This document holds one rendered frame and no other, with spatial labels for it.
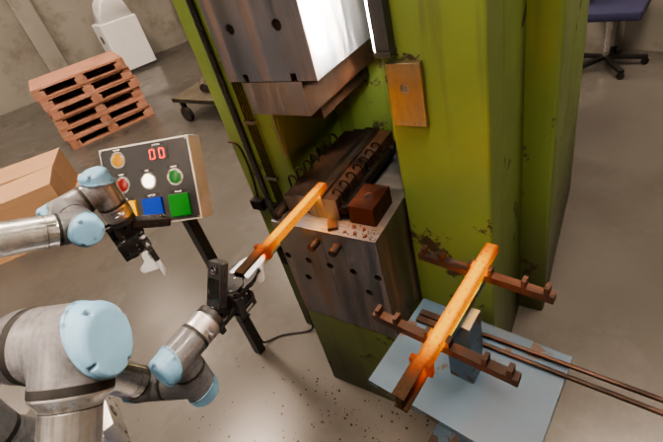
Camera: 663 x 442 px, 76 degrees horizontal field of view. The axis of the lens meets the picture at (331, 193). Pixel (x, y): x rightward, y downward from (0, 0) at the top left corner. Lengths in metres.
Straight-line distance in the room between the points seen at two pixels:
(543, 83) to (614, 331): 1.14
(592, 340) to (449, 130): 1.28
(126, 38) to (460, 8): 7.80
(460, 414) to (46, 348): 0.84
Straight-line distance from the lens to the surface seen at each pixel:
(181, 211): 1.50
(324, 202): 1.29
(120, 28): 8.53
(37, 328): 0.77
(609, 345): 2.15
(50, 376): 0.75
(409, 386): 0.85
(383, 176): 1.45
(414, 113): 1.12
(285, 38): 1.06
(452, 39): 1.04
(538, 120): 1.58
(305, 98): 1.10
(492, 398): 1.16
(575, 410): 1.97
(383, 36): 1.05
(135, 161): 1.58
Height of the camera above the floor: 1.71
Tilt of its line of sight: 34 degrees down
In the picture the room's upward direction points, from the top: 16 degrees counter-clockwise
